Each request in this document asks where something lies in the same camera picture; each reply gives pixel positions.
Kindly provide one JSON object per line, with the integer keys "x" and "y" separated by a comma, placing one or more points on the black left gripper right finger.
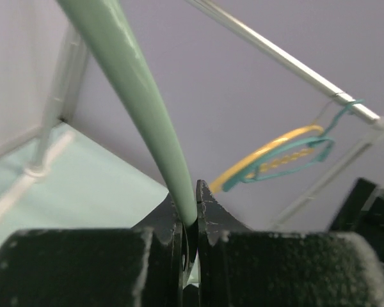
{"x": 242, "y": 267}

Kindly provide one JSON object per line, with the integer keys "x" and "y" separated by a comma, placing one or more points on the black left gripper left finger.
{"x": 138, "y": 266}

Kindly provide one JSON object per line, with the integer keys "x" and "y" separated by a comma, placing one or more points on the teal plastic hanger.
{"x": 290, "y": 151}

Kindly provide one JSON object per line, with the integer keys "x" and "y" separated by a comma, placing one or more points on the yellow plastic hanger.
{"x": 216, "y": 185}

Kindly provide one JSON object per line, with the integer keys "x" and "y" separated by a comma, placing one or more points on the pale green plastic hanger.
{"x": 108, "y": 35}

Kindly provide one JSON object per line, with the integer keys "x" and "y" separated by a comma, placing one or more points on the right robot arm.
{"x": 362, "y": 212}

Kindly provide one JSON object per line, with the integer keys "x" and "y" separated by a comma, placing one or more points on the metal clothes rack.
{"x": 70, "y": 156}

